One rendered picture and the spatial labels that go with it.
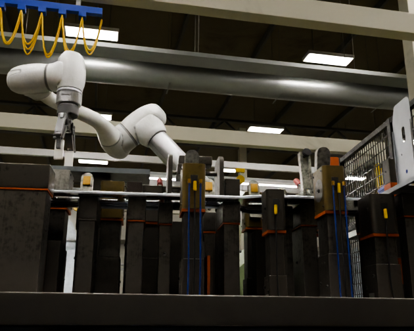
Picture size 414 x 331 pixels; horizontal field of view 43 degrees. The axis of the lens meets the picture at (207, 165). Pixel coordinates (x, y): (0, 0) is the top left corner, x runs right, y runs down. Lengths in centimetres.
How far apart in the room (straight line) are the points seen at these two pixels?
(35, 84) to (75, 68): 16
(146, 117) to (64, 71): 58
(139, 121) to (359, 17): 322
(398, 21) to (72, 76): 394
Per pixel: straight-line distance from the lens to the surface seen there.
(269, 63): 970
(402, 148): 174
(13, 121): 789
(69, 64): 196
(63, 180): 164
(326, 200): 132
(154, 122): 238
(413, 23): 547
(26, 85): 201
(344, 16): 513
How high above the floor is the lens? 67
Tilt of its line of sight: 17 degrees up
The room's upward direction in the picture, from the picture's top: straight up
